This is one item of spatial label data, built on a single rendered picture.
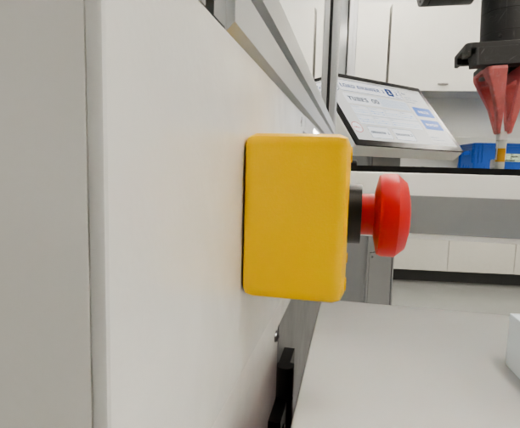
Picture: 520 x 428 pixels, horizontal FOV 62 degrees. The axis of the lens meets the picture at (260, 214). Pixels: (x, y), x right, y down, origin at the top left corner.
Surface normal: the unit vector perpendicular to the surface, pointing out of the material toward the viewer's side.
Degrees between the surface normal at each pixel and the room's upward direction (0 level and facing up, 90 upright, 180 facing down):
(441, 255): 90
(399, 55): 90
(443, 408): 0
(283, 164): 90
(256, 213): 90
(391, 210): 77
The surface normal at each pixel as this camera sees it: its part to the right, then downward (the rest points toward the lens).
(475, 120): -0.10, 0.11
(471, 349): 0.03, -0.99
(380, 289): 0.55, 0.11
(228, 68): 0.98, 0.05
